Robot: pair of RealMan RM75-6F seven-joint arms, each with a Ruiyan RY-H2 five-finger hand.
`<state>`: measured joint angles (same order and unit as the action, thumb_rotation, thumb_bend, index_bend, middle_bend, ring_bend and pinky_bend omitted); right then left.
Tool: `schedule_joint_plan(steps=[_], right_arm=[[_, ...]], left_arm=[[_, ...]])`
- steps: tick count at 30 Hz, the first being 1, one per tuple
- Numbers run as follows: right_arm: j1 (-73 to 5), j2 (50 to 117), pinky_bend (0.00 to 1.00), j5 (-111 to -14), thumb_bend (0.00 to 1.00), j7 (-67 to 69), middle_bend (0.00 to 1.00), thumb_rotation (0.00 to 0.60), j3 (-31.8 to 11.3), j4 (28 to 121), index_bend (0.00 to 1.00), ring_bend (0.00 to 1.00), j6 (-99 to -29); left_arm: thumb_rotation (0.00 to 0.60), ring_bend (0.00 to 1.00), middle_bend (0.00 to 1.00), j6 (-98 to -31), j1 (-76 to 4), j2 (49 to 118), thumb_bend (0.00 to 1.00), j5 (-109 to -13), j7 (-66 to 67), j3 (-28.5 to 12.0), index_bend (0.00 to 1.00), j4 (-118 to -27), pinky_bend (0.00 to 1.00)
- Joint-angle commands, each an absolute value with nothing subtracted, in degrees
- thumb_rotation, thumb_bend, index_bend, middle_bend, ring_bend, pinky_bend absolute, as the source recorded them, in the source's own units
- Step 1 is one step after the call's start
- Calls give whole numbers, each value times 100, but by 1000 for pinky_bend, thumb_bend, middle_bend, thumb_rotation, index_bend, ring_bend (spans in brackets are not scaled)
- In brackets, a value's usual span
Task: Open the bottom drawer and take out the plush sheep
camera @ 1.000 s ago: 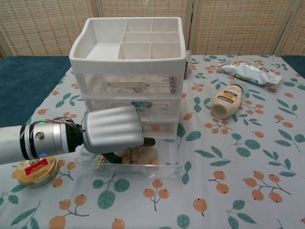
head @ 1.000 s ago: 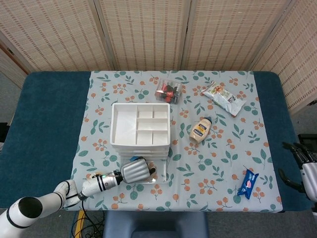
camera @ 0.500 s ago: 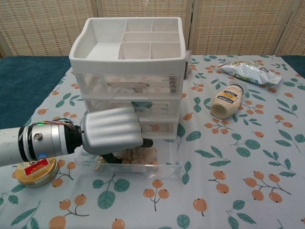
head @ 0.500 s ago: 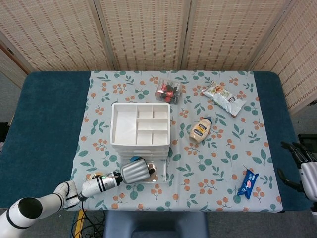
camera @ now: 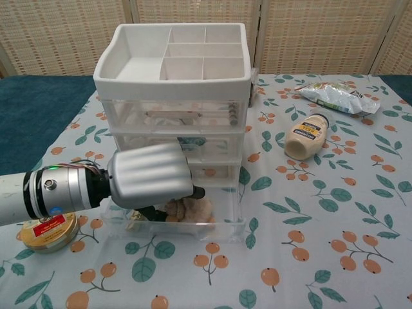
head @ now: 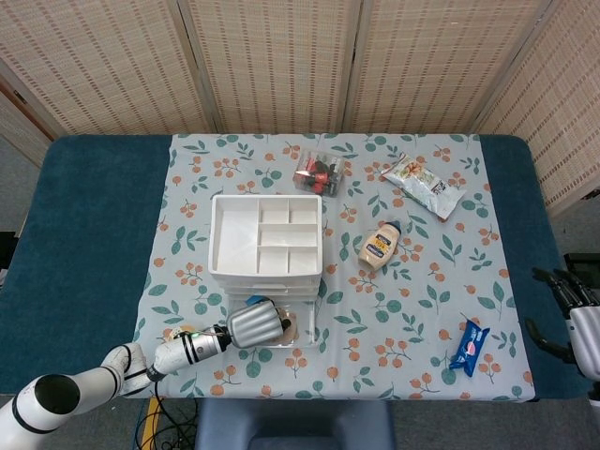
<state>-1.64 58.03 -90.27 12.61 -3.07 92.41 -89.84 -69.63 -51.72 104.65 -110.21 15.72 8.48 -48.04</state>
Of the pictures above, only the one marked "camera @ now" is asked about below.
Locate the silver white snack bag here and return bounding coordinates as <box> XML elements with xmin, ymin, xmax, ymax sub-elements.
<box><xmin>295</xmin><ymin>82</ymin><xmax>382</xmax><ymax>116</ymax></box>

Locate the mayonnaise squeeze bottle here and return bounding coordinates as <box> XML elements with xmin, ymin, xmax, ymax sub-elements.
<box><xmin>284</xmin><ymin>108</ymin><xmax>331</xmax><ymax>160</ymax></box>

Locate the beige fluffy pompom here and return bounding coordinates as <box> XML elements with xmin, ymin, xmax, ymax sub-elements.
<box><xmin>165</xmin><ymin>196</ymin><xmax>214</xmax><ymax>223</ymax></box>

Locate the clear plastic container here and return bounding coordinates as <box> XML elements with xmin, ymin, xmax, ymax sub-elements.
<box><xmin>100</xmin><ymin>160</ymin><xmax>248</xmax><ymax>241</ymax></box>

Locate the white plastic drawer organizer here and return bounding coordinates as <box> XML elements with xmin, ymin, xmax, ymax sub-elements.
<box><xmin>92</xmin><ymin>22</ymin><xmax>252</xmax><ymax>197</ymax></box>

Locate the teal fabric table cover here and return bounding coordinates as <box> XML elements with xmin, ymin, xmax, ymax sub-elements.
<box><xmin>0</xmin><ymin>73</ymin><xmax>412</xmax><ymax>176</ymax></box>

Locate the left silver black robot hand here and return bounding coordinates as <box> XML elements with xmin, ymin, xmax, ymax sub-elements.
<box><xmin>98</xmin><ymin>142</ymin><xmax>206</xmax><ymax>223</ymax></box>

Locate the gold wrapped candy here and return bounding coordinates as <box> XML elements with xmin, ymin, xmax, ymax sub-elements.
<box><xmin>126</xmin><ymin>211</ymin><xmax>144</xmax><ymax>231</ymax></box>

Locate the floral light blue tablecloth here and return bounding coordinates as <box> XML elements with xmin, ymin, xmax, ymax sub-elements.
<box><xmin>0</xmin><ymin>73</ymin><xmax>412</xmax><ymax>309</ymax></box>

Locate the bamboo folding screen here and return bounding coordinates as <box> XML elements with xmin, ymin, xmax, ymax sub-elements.
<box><xmin>0</xmin><ymin>0</ymin><xmax>412</xmax><ymax>79</ymax></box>

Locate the teal cloth item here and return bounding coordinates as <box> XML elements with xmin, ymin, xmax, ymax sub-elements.
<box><xmin>176</xmin><ymin>136</ymin><xmax>207</xmax><ymax>147</ymax></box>

